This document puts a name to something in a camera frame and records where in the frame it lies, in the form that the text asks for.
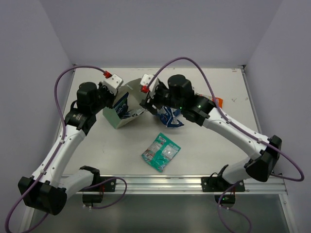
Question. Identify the dark blue snack packet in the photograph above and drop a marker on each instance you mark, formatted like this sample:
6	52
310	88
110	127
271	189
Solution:
121	106

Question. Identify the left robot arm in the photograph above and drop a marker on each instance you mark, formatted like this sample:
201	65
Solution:
44	190

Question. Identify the black base bracket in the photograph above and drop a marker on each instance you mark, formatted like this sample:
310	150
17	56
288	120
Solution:
214	184
109	186

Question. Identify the green paper gift bag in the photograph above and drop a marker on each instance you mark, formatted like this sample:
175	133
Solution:
134	99

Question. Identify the blue white snack packet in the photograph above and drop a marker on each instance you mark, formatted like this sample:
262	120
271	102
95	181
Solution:
168	117
133	113

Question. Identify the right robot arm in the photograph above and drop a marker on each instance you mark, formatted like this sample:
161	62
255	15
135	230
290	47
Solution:
262	151

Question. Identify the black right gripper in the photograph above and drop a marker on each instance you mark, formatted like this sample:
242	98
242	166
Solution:
148	103

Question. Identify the black right base bracket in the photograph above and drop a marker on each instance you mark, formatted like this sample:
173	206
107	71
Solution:
214	184

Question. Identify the green snack packet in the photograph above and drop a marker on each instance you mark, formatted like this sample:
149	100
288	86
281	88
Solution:
160	152

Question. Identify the orange snack packet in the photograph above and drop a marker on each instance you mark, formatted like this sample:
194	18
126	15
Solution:
217	100

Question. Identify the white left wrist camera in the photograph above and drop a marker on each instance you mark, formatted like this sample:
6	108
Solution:
113	83

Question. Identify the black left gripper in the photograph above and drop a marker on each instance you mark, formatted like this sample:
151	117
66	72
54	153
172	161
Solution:
108	94

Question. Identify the black left base bracket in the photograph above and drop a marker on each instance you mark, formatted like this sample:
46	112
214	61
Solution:
109	186

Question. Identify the aluminium mounting rail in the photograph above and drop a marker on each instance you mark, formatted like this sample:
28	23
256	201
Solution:
188	185

